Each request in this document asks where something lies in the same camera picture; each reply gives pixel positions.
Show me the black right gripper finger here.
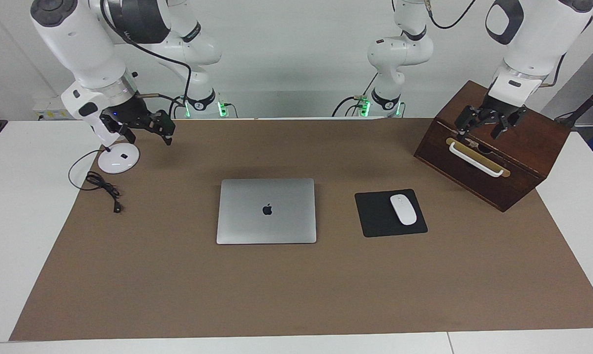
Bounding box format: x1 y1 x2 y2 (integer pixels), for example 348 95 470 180
144 110 175 146
107 123 136 144

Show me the black stand pole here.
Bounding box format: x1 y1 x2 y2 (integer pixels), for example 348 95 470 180
555 79 593 129

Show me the white box handle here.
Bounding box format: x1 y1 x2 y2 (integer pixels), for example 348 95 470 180
448 142 504 177

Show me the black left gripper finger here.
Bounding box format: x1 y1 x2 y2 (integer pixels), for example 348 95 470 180
491 107 528 141
455 105 484 136

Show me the black left base cable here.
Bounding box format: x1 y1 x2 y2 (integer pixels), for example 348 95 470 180
332 74 379 118

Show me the black lamp power cable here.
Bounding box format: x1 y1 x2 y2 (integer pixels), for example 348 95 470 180
69 149 125 214

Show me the white desk lamp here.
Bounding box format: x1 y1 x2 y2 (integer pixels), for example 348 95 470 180
88 118 140 174

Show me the dark wooden box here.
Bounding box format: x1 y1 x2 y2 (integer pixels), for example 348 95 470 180
414 80 571 212

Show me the large brown table mat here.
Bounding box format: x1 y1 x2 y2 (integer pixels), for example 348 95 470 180
9 118 593 342

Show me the grey aluminium laptop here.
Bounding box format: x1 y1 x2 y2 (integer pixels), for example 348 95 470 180
216 178 317 245

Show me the white power strip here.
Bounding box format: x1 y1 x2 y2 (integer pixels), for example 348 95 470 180
32 96 79 121

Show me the white computer mouse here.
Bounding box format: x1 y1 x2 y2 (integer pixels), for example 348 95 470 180
390 194 418 226

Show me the brass handle plate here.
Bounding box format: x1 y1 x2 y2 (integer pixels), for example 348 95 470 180
445 138 511 178

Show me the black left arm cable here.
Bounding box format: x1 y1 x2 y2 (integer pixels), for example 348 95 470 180
392 0 593 89

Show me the black base cable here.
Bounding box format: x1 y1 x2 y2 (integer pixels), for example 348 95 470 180
168 96 188 119
332 74 379 118

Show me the black mouse pad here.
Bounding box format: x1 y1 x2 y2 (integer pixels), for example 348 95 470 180
355 189 428 238

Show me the black right base cable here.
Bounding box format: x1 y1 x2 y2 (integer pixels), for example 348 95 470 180
168 96 188 119

